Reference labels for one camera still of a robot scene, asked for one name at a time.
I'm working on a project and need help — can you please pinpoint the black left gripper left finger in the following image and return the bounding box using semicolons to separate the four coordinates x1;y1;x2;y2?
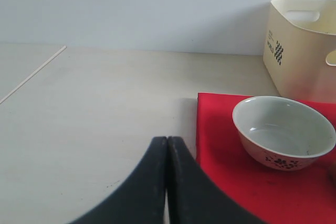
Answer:
72;136;167;223

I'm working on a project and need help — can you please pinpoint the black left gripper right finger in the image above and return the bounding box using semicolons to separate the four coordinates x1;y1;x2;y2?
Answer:
166;136;265;223

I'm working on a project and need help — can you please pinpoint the white ceramic bowl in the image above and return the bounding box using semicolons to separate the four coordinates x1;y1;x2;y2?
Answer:
232;96;335;172

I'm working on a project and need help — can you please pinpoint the red table cloth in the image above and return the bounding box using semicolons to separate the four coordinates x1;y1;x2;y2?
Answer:
196;93;335;223

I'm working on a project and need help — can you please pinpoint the cream plastic bin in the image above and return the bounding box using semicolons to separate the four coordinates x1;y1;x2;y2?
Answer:
263;0;335;103

